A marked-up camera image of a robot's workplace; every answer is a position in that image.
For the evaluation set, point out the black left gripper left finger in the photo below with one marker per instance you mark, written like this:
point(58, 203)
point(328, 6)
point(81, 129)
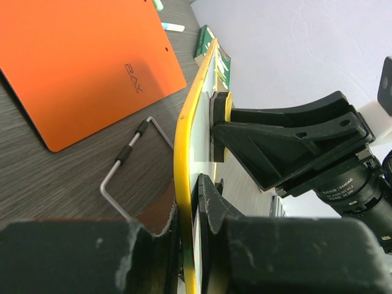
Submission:
point(89, 256)

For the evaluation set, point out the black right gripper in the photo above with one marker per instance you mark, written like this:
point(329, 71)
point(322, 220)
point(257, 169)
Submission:
point(315, 155)

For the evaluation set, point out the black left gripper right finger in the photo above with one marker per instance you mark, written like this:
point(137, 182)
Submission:
point(243, 254)

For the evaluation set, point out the yellow bone-shaped eraser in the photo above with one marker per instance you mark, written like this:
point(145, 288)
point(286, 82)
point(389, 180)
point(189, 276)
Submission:
point(220, 109)

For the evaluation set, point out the yellow-framed whiteboard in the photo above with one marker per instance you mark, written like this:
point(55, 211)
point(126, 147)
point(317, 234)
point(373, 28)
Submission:
point(191, 158)

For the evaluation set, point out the black whiteboard stand foot right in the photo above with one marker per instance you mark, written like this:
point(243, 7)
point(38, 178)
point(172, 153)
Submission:
point(220, 186)

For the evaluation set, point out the green cover book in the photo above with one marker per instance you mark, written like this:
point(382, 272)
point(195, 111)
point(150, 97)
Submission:
point(221, 60)

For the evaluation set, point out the white blue-capped marker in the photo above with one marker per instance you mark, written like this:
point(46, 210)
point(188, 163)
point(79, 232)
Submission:
point(173, 27)

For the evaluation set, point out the orange clipboard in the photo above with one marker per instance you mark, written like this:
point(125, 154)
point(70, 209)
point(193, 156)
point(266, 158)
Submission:
point(77, 67)

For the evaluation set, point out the green highlighter marker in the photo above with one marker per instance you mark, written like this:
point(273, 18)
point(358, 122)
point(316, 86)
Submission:
point(158, 5)

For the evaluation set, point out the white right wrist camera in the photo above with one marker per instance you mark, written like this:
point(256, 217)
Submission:
point(377, 114)

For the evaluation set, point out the metal wire whiteboard stand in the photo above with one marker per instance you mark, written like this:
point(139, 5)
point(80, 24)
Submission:
point(141, 172)

